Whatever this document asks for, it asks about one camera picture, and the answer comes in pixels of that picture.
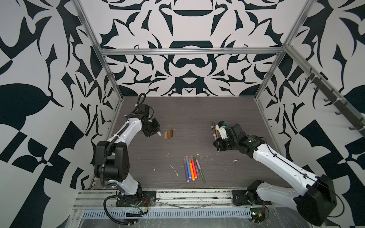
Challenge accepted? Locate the orange marker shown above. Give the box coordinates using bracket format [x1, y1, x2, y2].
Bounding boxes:
[188, 157, 195, 181]

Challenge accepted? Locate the purple marker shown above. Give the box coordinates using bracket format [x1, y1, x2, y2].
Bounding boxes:
[183, 158, 190, 182]

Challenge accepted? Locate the left black corrugated cable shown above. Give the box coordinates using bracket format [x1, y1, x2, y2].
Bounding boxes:
[99, 93, 149, 226]

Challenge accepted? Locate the white slotted cable duct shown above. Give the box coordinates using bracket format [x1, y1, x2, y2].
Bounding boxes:
[82, 207, 252, 219]

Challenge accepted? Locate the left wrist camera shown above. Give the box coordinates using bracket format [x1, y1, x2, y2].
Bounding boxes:
[136, 104, 154, 118]

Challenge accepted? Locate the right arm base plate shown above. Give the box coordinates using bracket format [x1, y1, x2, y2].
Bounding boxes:
[232, 190, 256, 206]

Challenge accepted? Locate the black hook rail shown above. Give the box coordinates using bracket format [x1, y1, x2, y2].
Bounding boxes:
[306, 68, 365, 138]

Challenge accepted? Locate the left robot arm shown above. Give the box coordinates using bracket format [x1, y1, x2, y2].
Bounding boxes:
[94, 118, 160, 195]

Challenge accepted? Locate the green capped brown pen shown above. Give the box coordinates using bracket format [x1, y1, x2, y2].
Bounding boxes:
[193, 157, 200, 181]

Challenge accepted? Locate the red marker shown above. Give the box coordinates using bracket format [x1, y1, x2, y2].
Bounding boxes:
[190, 155, 197, 179]

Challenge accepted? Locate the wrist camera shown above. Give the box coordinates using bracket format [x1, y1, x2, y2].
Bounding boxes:
[215, 121, 228, 140]
[136, 104, 154, 118]

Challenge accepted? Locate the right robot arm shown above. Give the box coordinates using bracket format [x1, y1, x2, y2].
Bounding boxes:
[213, 122, 337, 227]

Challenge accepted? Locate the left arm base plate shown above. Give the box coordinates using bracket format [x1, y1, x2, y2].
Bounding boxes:
[116, 191, 156, 207]

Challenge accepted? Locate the ochre capped brown pen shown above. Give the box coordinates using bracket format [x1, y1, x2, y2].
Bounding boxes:
[213, 123, 219, 138]

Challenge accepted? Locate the blue marker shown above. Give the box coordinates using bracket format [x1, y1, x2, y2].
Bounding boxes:
[185, 156, 192, 179]

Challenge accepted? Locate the aluminium front rail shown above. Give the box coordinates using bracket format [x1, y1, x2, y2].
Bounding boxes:
[68, 188, 257, 210]

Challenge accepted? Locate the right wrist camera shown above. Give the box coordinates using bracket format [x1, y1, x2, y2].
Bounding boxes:
[215, 121, 228, 140]

